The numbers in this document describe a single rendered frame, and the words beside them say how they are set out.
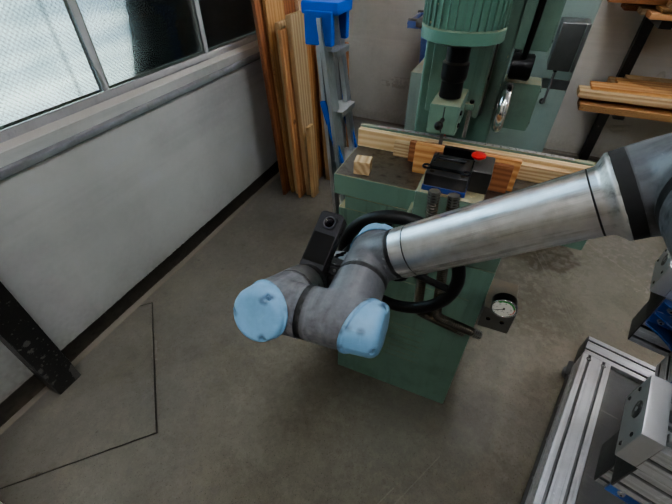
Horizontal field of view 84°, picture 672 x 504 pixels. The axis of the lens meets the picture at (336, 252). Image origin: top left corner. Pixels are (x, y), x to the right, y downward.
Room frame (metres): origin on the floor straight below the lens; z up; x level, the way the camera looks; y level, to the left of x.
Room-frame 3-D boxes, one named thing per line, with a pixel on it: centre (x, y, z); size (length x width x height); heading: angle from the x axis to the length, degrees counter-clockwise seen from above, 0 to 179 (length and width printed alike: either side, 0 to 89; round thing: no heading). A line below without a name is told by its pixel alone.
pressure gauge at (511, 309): (0.62, -0.43, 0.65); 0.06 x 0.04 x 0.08; 67
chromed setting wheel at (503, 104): (0.98, -0.44, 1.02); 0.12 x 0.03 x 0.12; 157
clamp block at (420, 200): (0.71, -0.26, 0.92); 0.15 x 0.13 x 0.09; 67
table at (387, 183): (0.79, -0.29, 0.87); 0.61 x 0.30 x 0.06; 67
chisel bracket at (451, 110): (0.93, -0.28, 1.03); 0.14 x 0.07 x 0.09; 157
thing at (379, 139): (0.91, -0.34, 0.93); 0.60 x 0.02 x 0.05; 67
